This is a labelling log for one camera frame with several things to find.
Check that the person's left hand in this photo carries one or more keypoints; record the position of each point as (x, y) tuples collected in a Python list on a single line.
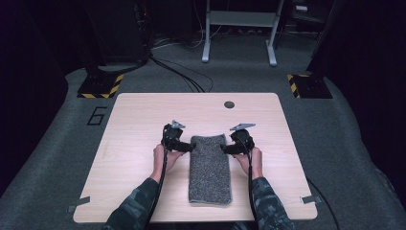
[(166, 161)]

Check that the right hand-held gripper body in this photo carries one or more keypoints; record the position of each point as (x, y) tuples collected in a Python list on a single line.
[(243, 140)]

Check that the white metal desk frame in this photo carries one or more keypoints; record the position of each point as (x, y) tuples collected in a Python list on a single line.
[(242, 18)]

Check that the striped black stand base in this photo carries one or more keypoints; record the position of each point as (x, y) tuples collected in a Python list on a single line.
[(311, 86), (100, 85)]

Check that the black computer cabinet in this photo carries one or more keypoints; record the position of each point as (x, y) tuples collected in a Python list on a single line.
[(118, 28)]

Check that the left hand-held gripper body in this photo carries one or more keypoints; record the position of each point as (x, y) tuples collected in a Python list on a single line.
[(172, 135)]

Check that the grey towel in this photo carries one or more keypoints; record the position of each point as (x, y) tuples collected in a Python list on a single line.
[(209, 172)]

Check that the grey tape strip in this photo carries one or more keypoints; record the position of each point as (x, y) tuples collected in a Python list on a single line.
[(311, 199), (79, 203)]

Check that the person's right hand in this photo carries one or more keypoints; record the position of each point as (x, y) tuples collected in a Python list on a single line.
[(252, 163)]

